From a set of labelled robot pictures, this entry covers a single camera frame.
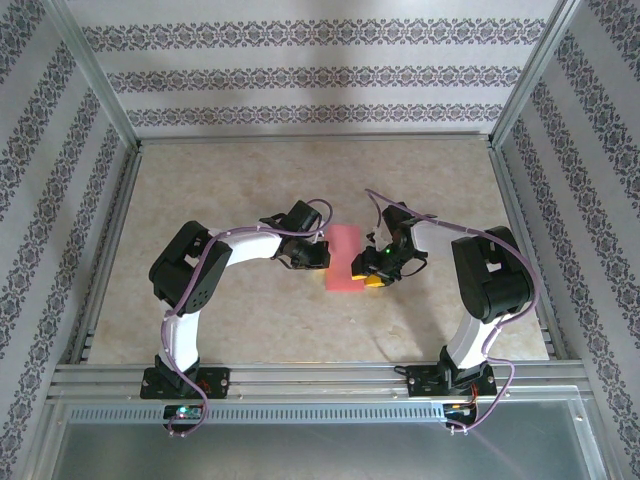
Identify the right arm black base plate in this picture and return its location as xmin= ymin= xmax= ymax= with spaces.
xmin=405 ymin=363 xmax=497 ymax=400

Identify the grey slotted cable duct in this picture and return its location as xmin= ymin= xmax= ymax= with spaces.
xmin=67 ymin=403 xmax=446 ymax=424

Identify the pink paper sheet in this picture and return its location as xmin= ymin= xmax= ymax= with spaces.
xmin=323 ymin=224 xmax=366 ymax=294

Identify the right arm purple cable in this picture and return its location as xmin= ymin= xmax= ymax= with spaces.
xmin=364 ymin=188 xmax=537 ymax=435

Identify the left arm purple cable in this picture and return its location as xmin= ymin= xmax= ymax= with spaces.
xmin=160 ymin=198 xmax=335 ymax=439

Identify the circuit board with green light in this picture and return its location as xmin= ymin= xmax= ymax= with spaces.
xmin=163 ymin=404 xmax=204 ymax=421

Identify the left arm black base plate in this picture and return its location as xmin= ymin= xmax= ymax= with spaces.
xmin=139 ymin=366 xmax=231 ymax=401

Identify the aluminium mounting rail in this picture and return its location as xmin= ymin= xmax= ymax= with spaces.
xmin=49 ymin=362 xmax=591 ymax=401

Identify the aluminium frame post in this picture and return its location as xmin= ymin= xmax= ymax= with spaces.
xmin=42 ymin=0 xmax=144 ymax=151
xmin=487 ymin=0 xmax=586 ymax=149

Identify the grey metal sheet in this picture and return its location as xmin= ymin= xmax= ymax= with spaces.
xmin=44 ymin=399 xmax=601 ymax=480

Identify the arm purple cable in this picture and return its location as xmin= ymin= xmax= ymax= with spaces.
xmin=160 ymin=198 xmax=335 ymax=439
xmin=364 ymin=188 xmax=537 ymax=435

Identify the aluminium table edge rail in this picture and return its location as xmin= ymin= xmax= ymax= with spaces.
xmin=134 ymin=130 xmax=496 ymax=146
xmin=69 ymin=142 xmax=144 ymax=364
xmin=487 ymin=142 xmax=569 ymax=361

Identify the circuit board with yellow light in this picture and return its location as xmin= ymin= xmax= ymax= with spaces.
xmin=442 ymin=402 xmax=479 ymax=419

